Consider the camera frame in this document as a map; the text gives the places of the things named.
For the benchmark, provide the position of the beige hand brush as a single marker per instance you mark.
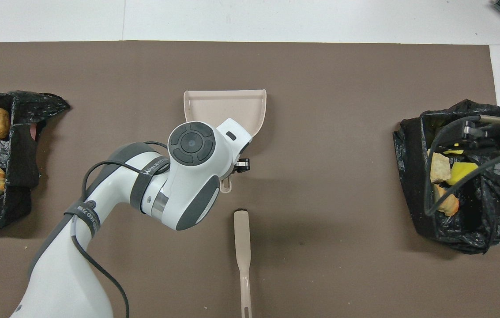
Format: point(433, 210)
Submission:
point(242, 238)

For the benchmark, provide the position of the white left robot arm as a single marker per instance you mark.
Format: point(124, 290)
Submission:
point(188, 185)

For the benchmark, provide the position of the orange striped croissant toy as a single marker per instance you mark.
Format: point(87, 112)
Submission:
point(447, 204)

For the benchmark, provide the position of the beige plastic dustpan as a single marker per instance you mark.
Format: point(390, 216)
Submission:
point(214, 106)

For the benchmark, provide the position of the black bag bin, yellow wedge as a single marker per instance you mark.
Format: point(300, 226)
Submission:
point(453, 229)

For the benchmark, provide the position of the small yellow sponge piece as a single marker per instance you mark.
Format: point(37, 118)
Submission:
point(464, 171)

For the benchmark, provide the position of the brown table mat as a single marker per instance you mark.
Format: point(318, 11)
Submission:
point(320, 57)

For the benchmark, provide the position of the yellow wedge sponge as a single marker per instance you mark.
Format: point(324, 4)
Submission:
point(453, 152)

